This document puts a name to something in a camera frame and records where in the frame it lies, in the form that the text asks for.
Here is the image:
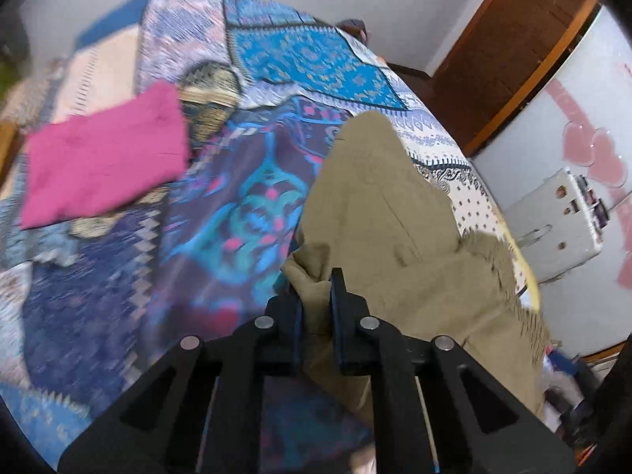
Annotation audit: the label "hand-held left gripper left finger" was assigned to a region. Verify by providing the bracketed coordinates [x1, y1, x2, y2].
[58, 276, 305, 474]

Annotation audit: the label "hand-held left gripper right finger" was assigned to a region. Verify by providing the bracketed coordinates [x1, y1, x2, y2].
[329, 267, 576, 474]

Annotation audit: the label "olive khaki pants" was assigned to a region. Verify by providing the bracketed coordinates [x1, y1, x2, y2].
[280, 111, 551, 425]

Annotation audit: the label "patchwork patterned blanket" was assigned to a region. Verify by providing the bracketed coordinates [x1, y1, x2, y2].
[0, 0, 497, 474]

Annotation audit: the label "white appliance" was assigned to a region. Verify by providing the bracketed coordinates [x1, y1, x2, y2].
[502, 168, 607, 284]

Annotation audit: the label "pink folded garment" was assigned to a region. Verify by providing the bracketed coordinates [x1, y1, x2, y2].
[20, 81, 192, 230]

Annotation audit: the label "dark backpack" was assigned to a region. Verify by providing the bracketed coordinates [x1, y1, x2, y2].
[338, 19, 370, 44]

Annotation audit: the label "wooden wardrobe with heart doors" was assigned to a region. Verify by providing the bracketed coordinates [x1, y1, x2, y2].
[466, 0, 632, 356]

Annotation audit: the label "brown wooden door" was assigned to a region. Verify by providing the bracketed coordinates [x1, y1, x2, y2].
[429, 0, 600, 158]

